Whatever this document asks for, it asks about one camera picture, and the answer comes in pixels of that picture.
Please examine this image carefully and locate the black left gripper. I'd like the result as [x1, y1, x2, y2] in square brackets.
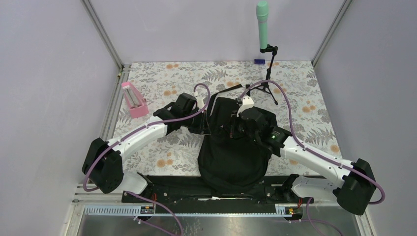
[182, 108, 210, 134]

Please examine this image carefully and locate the black student backpack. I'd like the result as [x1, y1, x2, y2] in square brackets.
[198, 93, 272, 194]

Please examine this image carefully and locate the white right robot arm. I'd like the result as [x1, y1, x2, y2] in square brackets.
[230, 107, 377, 215]

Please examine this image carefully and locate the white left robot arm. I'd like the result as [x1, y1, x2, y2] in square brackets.
[82, 93, 207, 202]

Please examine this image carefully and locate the floral table mat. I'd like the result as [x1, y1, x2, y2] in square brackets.
[123, 61, 341, 176]

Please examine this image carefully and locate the small blue block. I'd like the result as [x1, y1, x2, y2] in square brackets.
[254, 59, 266, 64]

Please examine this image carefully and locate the black microphone tripod stand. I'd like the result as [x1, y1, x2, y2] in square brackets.
[247, 44, 279, 105]

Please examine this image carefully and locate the mint green microphone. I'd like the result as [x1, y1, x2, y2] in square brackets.
[256, 0, 269, 53]

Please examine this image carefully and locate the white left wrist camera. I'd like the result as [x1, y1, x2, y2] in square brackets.
[193, 91, 205, 110]

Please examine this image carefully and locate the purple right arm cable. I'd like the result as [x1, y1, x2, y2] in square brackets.
[238, 80, 386, 205]

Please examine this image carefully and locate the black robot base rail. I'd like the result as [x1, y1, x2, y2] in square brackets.
[140, 175, 308, 214]

